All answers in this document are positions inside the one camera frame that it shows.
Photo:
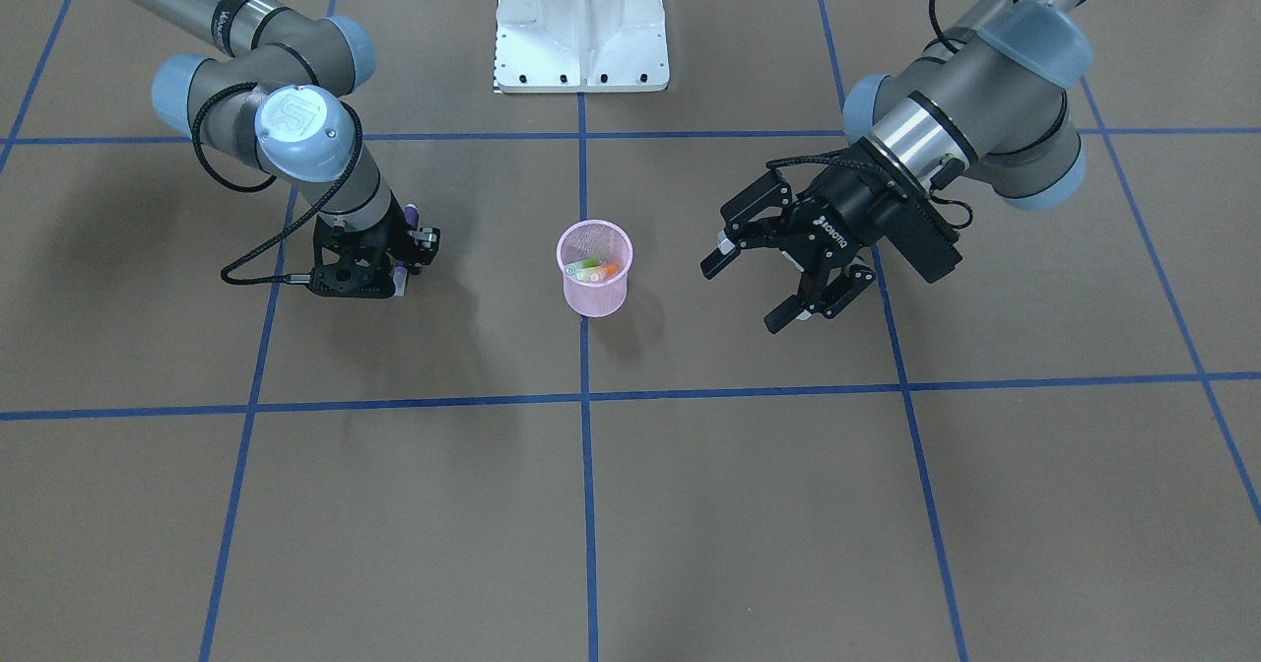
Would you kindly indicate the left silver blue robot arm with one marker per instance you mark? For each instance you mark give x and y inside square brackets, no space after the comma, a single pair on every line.
[986,99]

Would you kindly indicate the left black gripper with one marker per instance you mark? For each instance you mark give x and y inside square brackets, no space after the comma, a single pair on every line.
[849,208]

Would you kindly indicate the pink mesh pen holder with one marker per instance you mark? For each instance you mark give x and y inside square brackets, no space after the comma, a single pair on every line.
[599,239]

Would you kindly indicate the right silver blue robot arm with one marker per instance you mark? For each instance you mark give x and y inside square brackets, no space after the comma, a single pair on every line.
[275,100]

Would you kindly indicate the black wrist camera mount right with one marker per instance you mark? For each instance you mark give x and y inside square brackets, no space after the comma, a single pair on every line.
[351,265]

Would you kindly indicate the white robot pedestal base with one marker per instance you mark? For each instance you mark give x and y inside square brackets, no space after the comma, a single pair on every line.
[581,47]

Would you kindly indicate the green highlighter pen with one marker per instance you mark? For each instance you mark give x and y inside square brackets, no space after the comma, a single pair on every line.
[569,268]

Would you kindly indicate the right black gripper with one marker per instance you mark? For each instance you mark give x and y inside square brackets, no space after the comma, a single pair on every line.
[395,239]

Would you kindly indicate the orange highlighter pen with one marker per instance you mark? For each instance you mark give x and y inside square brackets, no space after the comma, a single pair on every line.
[612,271]

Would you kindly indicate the purple marker pen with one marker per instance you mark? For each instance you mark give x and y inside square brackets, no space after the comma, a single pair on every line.
[400,272]

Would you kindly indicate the yellow highlighter pen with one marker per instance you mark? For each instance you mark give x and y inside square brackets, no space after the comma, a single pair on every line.
[590,275]

